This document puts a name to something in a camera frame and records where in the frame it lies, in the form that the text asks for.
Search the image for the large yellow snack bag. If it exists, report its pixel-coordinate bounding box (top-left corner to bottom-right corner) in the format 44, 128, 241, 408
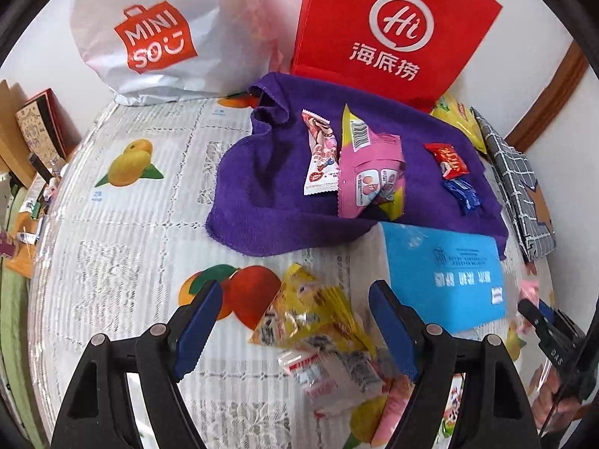
429, 95, 490, 154

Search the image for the wooden headboard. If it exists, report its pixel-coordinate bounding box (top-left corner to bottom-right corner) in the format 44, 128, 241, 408
0, 79, 36, 188

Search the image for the small blue candy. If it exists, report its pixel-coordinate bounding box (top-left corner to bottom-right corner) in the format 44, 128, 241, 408
442, 177, 482, 216

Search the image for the yellow triangular snack packet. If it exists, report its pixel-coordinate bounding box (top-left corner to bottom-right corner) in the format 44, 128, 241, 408
248, 263, 375, 361

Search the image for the pink snack bag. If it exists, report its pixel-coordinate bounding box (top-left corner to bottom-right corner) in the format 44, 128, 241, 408
337, 104, 408, 223

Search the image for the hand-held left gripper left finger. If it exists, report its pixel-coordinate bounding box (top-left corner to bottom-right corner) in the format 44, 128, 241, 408
51, 280, 224, 449

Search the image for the white plastic shopping bag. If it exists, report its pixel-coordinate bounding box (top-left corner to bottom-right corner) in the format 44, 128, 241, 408
70, 0, 282, 106

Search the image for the red paper bag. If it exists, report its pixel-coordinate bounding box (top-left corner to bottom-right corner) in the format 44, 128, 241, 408
289, 0, 504, 114

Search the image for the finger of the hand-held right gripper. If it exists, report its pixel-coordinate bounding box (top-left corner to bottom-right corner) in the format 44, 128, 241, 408
538, 302, 569, 326
517, 299, 557, 337

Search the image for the patterned book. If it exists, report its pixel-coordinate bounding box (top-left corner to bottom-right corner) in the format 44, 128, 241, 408
14, 88, 80, 164

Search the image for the person's right hand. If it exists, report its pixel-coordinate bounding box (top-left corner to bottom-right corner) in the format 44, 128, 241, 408
533, 367, 581, 433

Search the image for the clear white snack packet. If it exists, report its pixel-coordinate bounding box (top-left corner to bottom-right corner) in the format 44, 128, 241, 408
277, 348, 394, 418

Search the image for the brown wooden door frame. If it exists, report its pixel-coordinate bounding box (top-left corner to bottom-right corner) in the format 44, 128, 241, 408
503, 40, 588, 153

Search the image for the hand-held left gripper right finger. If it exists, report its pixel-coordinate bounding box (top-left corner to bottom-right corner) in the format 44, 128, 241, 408
368, 280, 544, 449

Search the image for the small red snack packet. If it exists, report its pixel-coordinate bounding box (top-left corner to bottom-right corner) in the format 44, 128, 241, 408
423, 143, 469, 180

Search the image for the grey checked folded cloth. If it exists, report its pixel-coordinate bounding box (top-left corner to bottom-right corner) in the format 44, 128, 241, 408
470, 107, 557, 263

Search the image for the green bedsheet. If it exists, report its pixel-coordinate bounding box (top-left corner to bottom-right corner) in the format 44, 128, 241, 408
0, 182, 48, 436

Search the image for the blue tissue pack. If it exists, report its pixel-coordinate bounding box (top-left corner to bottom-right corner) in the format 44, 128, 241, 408
370, 221, 507, 337

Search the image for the small pink candy packet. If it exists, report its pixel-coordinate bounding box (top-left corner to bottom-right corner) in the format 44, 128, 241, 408
517, 280, 544, 307

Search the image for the panda print snack packet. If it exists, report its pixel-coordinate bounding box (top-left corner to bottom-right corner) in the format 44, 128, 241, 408
372, 374, 466, 447

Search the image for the fruit print tablecloth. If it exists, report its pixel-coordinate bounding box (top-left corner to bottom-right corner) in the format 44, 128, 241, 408
25, 89, 562, 449

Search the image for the pink white candy bar wrapper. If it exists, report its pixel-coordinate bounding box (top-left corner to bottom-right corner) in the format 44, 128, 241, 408
302, 110, 340, 196

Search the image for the purple towel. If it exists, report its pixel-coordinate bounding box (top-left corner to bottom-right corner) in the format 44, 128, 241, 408
206, 72, 510, 260

